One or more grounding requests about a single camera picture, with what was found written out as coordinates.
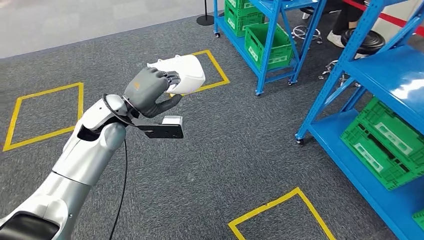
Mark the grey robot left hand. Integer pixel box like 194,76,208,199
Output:
123,67,183,119

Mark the white curved plastic part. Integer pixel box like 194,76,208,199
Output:
146,54,206,95

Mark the blue metal shelf rack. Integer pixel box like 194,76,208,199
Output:
294,0,424,240
213,0,327,97

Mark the yellow floor tape square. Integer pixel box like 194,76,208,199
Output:
2,82,84,153
168,49,230,99
227,187,337,240

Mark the black stanchion base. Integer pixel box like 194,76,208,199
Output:
196,0,216,27

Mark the open green plastic crate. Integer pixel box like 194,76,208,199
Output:
244,22,296,71

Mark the black round stool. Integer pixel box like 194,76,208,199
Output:
291,6,332,45
317,28,387,90

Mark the person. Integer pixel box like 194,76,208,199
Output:
326,0,367,49

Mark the red barrier belt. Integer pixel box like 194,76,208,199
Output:
342,0,424,37

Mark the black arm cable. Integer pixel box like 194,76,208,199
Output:
101,93,140,240

